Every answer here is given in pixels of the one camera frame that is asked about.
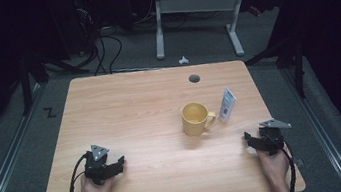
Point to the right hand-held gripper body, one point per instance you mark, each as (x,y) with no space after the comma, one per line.
(273,137)

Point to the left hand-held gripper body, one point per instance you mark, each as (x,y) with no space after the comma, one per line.
(96,167)

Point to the white packet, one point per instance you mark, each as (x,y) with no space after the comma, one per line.
(227,106)

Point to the yellow mug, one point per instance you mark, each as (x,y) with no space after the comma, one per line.
(195,119)

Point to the person's right hand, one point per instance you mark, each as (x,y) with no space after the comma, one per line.
(275,167)

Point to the black metal stand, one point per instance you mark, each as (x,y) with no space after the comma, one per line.
(296,61)
(25,86)

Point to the black table grommet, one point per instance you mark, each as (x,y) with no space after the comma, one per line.
(194,78)

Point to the white scrap on floor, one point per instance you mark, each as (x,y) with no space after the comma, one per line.
(183,61)

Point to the white-framed desk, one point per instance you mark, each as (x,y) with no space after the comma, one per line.
(196,3)

